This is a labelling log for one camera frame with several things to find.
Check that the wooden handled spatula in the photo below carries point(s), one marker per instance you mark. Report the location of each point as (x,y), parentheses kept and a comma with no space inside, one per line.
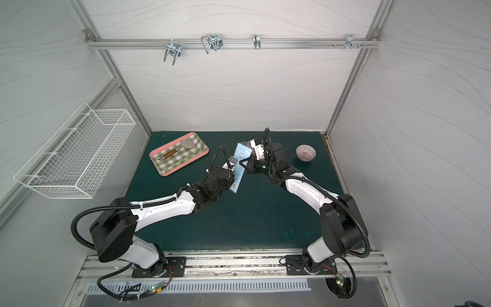
(185,144)

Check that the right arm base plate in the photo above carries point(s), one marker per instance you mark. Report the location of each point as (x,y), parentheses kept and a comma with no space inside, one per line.
(301,265)

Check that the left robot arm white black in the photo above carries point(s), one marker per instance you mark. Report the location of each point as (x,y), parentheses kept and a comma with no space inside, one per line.
(114,231)

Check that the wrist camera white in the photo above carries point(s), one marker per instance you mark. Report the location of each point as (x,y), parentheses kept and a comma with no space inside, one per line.
(258,148)
(232,162)

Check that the aluminium top rail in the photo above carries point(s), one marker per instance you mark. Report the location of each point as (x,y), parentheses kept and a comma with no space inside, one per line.
(228,44)

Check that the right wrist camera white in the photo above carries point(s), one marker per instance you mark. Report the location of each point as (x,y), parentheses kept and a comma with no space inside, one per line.
(258,148)

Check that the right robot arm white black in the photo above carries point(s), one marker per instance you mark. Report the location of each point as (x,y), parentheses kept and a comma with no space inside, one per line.
(343,231)

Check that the green checkered cloth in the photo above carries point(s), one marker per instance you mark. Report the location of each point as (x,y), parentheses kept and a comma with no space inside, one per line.
(179,153)

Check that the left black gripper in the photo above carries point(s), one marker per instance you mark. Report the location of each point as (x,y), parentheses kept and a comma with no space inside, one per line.
(228,178)

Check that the white wire basket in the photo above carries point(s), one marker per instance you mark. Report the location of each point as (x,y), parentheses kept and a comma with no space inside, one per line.
(73,163)

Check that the striped ceramic bowl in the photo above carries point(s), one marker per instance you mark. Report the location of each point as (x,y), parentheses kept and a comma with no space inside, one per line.
(305,153)

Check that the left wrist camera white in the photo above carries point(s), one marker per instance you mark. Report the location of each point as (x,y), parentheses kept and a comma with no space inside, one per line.
(232,162)

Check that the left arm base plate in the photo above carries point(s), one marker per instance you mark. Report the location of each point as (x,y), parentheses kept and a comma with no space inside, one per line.
(172,266)

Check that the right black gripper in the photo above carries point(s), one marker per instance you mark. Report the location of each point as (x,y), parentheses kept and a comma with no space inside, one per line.
(252,163)

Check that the metal bracket right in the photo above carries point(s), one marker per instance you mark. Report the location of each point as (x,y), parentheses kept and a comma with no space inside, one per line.
(350,42)

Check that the white vent strip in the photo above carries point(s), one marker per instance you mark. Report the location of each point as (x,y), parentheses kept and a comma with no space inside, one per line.
(215,286)

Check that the pink tray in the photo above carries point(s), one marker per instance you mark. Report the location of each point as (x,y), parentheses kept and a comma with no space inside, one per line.
(179,154)

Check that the metal bracket clip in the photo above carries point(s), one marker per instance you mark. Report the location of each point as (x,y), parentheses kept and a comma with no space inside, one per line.
(256,42)

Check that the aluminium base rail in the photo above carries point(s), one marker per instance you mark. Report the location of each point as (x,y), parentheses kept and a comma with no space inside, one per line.
(269,263)

